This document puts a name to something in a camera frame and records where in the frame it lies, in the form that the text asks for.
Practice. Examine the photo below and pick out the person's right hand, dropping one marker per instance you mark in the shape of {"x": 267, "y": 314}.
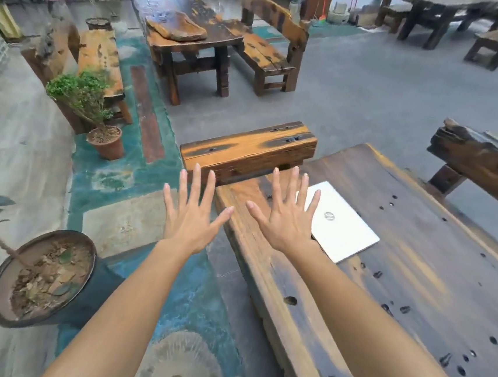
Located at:
{"x": 287, "y": 225}

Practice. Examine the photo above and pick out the person's left hand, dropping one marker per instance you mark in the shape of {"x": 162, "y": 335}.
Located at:
{"x": 190, "y": 224}

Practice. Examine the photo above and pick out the person's right thumb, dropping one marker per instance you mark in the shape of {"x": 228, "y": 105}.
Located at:
{"x": 257, "y": 213}

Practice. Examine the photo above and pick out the person's left little finger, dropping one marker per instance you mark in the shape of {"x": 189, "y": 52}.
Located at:
{"x": 169, "y": 199}

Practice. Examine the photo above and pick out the person's right little finger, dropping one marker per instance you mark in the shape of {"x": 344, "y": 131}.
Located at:
{"x": 314, "y": 205}

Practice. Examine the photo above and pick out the person's left middle finger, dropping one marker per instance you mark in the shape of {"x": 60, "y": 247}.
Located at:
{"x": 196, "y": 183}

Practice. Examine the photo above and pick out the person's left thumb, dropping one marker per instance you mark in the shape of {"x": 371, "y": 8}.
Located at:
{"x": 223, "y": 217}

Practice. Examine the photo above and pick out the person's right middle finger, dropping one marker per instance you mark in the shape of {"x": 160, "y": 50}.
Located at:
{"x": 294, "y": 185}

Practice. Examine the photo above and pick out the person's right forearm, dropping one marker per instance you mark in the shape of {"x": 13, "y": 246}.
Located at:
{"x": 375, "y": 338}

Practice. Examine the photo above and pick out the person's left forearm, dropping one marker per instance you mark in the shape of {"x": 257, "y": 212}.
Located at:
{"x": 131, "y": 311}

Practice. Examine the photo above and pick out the white closed laptop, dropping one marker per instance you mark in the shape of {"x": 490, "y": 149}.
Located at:
{"x": 342, "y": 226}

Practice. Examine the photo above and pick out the teal patterned floor rug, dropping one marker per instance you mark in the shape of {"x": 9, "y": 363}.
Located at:
{"x": 146, "y": 246}

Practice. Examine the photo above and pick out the short wooden block stool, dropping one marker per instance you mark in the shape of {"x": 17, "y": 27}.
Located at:
{"x": 248, "y": 151}

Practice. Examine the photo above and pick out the large rustic wooden table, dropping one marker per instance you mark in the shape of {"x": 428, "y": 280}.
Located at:
{"x": 397, "y": 288}

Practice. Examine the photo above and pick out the small green potted shrub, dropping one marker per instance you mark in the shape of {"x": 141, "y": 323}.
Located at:
{"x": 91, "y": 105}

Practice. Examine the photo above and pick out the wooden bench with backrest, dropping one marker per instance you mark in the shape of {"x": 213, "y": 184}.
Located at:
{"x": 269, "y": 43}

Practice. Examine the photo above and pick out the dark rustic wooden table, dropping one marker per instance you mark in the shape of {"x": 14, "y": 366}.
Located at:
{"x": 193, "y": 36}

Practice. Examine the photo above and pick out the long yellow wooden bench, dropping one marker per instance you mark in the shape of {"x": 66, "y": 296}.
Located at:
{"x": 103, "y": 64}

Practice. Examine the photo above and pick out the wide shallow brown plant pot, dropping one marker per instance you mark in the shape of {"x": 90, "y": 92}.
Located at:
{"x": 40, "y": 278}

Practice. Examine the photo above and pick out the wooden slab tray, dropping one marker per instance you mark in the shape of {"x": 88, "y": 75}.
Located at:
{"x": 177, "y": 25}

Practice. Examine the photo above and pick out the dark wooden bench backrest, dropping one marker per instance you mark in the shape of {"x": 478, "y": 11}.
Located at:
{"x": 480, "y": 162}

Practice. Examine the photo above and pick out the small round dark bowl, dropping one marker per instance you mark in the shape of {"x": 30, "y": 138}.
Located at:
{"x": 98, "y": 23}

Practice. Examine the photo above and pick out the carved wooden root stump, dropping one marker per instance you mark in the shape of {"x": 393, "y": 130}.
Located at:
{"x": 54, "y": 42}

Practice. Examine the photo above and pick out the distant wooden table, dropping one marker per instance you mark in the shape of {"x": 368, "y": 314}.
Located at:
{"x": 441, "y": 14}

